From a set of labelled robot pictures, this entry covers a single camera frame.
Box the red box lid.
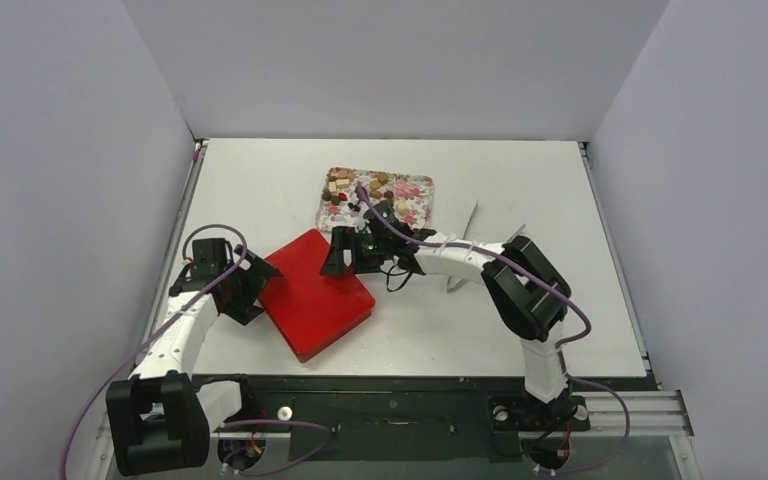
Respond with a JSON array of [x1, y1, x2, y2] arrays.
[[258, 229, 375, 363]]

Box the red chocolate box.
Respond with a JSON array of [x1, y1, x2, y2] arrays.
[[294, 307, 377, 364]]

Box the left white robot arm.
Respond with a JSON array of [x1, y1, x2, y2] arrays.
[[105, 238, 282, 477]]

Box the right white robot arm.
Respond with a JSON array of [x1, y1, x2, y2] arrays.
[[320, 202, 588, 430]]

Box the floral serving tray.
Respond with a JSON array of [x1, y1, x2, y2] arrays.
[[314, 167, 434, 232]]

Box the metal tweezers on table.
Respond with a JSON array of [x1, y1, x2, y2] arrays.
[[445, 199, 527, 294]]

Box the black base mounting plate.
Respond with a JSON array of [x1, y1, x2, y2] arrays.
[[125, 372, 657, 464]]

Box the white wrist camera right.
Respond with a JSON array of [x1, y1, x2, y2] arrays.
[[353, 204, 369, 232]]

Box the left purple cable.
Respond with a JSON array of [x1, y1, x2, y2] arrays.
[[59, 223, 338, 480]]

